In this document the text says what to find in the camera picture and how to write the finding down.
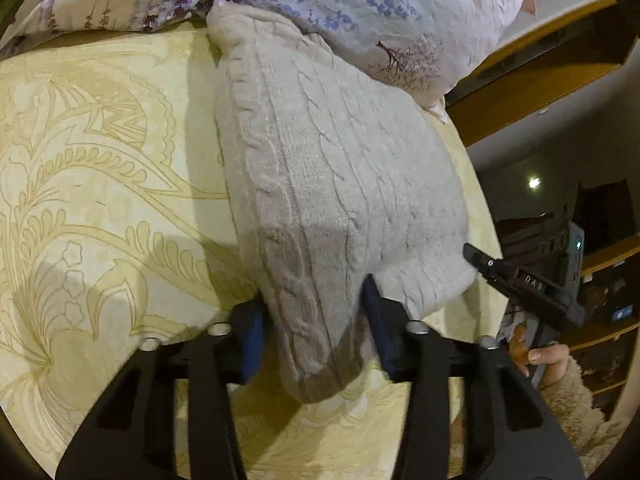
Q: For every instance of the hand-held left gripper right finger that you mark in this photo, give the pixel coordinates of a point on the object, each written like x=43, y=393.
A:
x=376, y=320

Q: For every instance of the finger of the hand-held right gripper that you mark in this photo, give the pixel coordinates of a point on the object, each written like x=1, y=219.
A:
x=487, y=265

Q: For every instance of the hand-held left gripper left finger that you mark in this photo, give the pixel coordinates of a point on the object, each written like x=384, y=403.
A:
x=250, y=345

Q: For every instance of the person's right forearm fuzzy sleeve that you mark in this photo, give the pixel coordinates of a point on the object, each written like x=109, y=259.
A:
x=580, y=410

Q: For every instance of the person's right hand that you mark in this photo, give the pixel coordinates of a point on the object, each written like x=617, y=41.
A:
x=547, y=357

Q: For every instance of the wooden shelf unit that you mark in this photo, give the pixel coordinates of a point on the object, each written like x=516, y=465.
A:
x=610, y=265

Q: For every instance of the small bright lamp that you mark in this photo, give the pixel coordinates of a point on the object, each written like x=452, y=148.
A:
x=535, y=183

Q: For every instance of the yellow patterned bed sheet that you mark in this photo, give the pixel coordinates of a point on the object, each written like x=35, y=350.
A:
x=100, y=160

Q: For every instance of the floral white pillow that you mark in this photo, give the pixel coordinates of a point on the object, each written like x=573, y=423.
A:
x=350, y=10

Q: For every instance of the wooden bed frame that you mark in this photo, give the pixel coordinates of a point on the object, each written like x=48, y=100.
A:
x=550, y=85

